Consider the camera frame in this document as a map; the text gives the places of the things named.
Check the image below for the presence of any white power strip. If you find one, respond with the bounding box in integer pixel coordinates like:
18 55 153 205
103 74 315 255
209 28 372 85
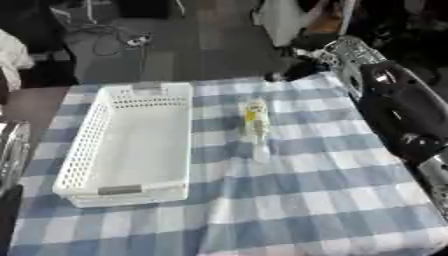
124 33 154 47

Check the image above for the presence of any white cabinet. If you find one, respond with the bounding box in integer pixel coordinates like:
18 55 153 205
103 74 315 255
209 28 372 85
253 0 359 48

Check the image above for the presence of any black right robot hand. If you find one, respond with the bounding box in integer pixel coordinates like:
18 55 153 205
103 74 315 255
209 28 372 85
262 58 333 83

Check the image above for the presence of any white cloth bundle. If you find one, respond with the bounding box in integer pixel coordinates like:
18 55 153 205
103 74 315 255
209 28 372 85
0 28 37 93

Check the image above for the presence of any white perforated plastic basket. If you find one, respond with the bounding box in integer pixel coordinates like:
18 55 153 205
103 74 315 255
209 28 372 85
50 81 196 209

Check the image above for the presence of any black floor cable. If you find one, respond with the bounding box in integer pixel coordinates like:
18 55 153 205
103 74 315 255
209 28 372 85
64 22 154 58

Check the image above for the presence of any white tube with yellow label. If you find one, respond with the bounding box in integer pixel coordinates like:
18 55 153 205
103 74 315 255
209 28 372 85
239 98 273 164

